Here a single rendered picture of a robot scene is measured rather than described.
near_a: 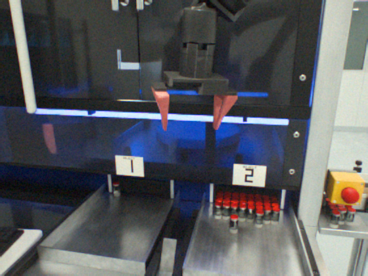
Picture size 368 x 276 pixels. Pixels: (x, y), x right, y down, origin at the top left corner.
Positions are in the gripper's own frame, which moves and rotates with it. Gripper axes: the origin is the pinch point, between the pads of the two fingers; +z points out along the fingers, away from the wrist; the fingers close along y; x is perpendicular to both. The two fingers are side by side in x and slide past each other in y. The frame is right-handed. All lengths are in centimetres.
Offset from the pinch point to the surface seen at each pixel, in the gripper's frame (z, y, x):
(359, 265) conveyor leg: 53, -64, -6
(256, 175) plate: 19.0, -23.0, -11.9
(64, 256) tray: 33.1, 25.5, -4.9
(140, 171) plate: 23.6, 6.3, -25.4
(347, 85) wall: 64, -373, -353
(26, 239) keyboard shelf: 46, 40, -27
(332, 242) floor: 125, -141, -82
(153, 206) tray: 35.9, 2.4, -24.6
